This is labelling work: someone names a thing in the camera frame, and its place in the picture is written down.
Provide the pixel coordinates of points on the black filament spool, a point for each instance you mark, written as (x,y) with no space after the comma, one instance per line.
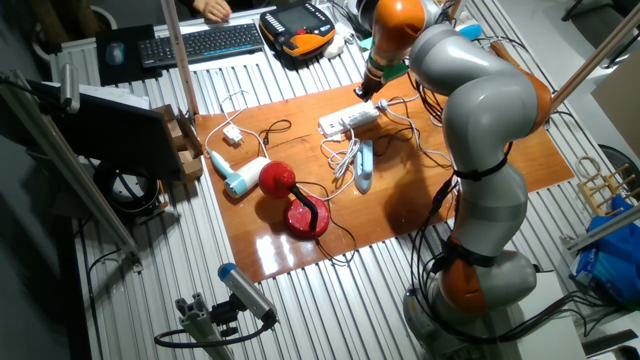
(365,12)

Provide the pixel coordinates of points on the brown board panel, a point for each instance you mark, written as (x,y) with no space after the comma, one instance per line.
(620,100)

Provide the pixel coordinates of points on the beige diagonal post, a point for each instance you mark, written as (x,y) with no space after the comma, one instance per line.
(595,55)

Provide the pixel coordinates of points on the glossy wooden board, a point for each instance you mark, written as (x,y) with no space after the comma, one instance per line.
(400,215)

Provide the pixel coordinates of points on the grey diagonal frame bar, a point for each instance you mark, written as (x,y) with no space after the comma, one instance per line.
(75,170)

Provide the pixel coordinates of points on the aluminium profile camera stand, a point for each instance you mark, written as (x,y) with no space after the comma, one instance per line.
(200,325)

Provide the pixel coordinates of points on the orange black teach pendant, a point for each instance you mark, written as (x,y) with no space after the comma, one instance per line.
(300,25)

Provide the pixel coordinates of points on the black mouse pad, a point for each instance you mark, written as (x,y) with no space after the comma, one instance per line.
(112,75)

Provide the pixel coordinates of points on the black monitor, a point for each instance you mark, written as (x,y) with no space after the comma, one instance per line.
(125,135)

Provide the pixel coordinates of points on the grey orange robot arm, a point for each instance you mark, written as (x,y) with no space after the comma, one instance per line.
(490,125)

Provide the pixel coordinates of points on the black keyboard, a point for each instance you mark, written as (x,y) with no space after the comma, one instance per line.
(200,44)

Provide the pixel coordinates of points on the grey computer mouse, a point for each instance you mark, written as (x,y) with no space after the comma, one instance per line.
(115,53)

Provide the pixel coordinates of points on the red desk lamp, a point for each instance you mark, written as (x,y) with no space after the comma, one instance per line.
(276,180)

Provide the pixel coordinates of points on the white rounded gadget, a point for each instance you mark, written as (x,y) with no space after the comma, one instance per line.
(334,47)

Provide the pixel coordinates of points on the white and blue hair dryer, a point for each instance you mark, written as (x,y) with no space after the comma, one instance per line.
(245,177)

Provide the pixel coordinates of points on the wooden dish rack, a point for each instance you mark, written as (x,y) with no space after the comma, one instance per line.
(597,192)

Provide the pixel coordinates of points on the brown cardboard boxes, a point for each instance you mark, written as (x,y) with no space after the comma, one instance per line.
(190,165)

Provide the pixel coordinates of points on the black camera clamp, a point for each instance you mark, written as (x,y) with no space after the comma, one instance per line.
(225,315)

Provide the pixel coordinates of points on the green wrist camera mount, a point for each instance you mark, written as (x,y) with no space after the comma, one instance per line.
(395,71)

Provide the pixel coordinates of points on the blue and white gadget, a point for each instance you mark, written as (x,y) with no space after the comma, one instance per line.
(472,31)

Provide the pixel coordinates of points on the white square plug adapter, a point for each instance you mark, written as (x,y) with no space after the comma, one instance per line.
(232,133)

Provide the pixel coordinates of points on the slim aluminium upright post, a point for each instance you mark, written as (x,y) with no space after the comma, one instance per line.
(177,55)

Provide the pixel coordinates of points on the person's bare hand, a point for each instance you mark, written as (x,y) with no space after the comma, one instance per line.
(214,9)

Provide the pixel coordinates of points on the white power strip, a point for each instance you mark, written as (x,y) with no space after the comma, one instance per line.
(347,118)

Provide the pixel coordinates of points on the short aluminium bar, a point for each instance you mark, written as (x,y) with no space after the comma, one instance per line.
(605,226)

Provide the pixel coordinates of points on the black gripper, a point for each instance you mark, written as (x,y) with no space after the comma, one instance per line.
(372,82)

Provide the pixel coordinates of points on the silver depth camera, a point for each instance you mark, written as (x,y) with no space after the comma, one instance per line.
(245,290)

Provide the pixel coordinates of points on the blue plastic bag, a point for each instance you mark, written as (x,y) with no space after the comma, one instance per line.
(615,260)

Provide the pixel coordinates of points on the light wooden upright post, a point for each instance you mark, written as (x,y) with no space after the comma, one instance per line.
(455,7)

